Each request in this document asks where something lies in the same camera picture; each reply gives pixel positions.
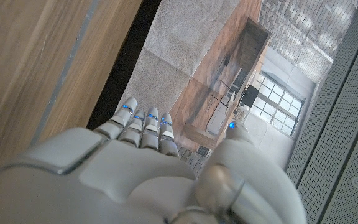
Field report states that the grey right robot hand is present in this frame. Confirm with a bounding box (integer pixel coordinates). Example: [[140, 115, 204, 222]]
[[0, 96, 307, 224]]

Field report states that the printed room backdrop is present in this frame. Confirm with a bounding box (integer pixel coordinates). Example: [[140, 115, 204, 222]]
[[116, 0, 358, 187]]

